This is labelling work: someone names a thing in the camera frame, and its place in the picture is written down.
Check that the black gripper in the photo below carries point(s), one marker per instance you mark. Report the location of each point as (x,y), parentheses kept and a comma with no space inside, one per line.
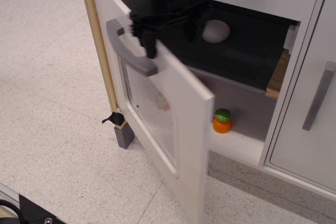
(154,15)

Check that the white oven door with window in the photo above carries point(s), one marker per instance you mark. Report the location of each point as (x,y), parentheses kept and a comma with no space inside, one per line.
(175,140)

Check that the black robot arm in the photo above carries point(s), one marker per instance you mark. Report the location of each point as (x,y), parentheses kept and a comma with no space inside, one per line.
(153,16)

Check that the grey oven tray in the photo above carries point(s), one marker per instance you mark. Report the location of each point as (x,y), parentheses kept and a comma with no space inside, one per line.
(250,53)

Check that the white toy egg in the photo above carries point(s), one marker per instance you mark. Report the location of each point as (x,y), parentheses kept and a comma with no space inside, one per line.
(215,31)

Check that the red toy strawberry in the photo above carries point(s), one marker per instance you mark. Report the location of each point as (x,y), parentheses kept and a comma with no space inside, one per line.
(161,102)

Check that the white toy kitchen cabinet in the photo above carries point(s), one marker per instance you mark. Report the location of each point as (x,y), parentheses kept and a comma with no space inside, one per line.
(256,115)

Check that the black clamp on leg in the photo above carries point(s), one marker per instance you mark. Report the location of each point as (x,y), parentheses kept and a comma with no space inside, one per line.
(116,118)

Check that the orange toy fruit green top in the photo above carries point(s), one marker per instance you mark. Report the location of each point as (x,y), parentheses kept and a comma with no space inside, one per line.
(222,121)

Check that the grey cabinet leg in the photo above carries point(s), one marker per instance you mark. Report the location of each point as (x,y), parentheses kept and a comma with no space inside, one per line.
(124,136)

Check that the white cupboard door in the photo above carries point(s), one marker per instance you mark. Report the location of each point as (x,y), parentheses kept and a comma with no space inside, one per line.
(310,155)

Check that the grey metal cupboard handle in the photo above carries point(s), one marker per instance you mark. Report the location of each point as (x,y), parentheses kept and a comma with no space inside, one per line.
(320,94)

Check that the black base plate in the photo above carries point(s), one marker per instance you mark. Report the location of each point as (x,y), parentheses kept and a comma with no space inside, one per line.
(34,213)

